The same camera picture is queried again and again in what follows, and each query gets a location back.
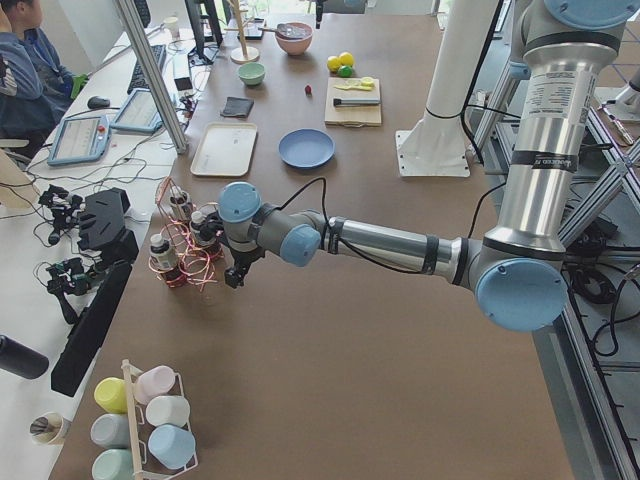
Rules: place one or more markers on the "yellow cup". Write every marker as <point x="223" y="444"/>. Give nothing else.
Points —
<point x="110" y="395"/>

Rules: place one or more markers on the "green lime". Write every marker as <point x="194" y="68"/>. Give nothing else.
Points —
<point x="345" y="71"/>

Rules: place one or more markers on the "yellow lemon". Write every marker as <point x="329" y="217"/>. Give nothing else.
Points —
<point x="346" y="59"/>
<point x="333" y="63"/>

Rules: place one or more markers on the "paper cup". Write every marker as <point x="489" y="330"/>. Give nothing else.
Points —
<point x="50" y="428"/>

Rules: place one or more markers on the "black thermos bottle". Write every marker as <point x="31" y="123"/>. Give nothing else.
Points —
<point x="21" y="360"/>

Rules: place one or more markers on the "wooden cup tree stand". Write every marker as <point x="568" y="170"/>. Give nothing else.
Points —
<point x="244" y="53"/>

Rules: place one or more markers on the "white cup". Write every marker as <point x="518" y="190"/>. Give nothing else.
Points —
<point x="168" y="409"/>

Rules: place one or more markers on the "black computer mouse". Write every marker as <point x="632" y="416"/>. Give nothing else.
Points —
<point x="98" y="102"/>

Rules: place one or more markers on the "cream rabbit tray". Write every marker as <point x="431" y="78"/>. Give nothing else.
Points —
<point x="225" y="150"/>

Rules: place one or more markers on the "grey folded cloth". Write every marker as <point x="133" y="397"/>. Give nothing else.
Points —
<point x="237" y="107"/>

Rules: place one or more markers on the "blue plate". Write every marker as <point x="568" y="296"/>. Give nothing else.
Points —
<point x="306" y="148"/>

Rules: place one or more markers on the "grey cup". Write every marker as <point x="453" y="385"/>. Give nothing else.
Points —
<point x="111" y="431"/>

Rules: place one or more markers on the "green bowl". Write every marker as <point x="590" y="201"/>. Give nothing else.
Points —
<point x="251" y="73"/>

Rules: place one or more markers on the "pink bowl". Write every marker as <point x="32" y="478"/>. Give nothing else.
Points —
<point x="296" y="47"/>

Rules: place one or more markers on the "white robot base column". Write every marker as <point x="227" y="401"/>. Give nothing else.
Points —
<point x="436" y="145"/>

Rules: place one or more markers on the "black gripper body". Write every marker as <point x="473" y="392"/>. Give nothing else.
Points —
<point x="242" y="260"/>

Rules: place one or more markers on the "white wire cup rack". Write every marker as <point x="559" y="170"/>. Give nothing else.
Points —
<point x="145" y="465"/>

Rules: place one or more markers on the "dark drink bottle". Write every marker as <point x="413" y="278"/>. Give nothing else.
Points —
<point x="197" y="218"/>
<point x="164" y="259"/>
<point x="181" y="204"/>

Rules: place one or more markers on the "yellow plastic knife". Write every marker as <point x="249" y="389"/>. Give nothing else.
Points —
<point x="357" y="87"/>

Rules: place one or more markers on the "aluminium frame post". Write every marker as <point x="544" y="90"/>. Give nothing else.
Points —
<point x="139" y="42"/>

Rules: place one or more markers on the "steel muddler black cap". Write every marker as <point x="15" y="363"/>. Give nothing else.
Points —
<point x="355" y="102"/>

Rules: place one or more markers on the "copper wire bottle rack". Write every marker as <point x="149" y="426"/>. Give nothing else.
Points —
<point x="197" y="266"/>

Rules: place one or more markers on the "blue teach pendant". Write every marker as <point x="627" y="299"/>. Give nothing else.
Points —
<point x="138" y="114"/>
<point x="80" y="140"/>

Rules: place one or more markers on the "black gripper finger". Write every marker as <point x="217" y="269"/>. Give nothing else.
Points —
<point x="239" y="275"/>
<point x="230" y="277"/>

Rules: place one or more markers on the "blue cup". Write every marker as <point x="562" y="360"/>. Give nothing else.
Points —
<point x="172" y="446"/>

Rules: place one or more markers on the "pink cup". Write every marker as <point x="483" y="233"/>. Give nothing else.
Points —
<point x="154" y="382"/>

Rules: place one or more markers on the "seated person blue hoodie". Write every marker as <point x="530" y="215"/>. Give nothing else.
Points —
<point x="36" y="88"/>

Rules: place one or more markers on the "mint cup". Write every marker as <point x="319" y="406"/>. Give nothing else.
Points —
<point x="113" y="464"/>

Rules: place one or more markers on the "metal ice scoop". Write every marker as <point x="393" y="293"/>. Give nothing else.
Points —
<point x="286" y="30"/>

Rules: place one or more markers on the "wooden cutting board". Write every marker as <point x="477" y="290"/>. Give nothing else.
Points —
<point x="352" y="116"/>

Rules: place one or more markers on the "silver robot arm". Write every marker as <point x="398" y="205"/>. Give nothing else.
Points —
<point x="514" y="269"/>

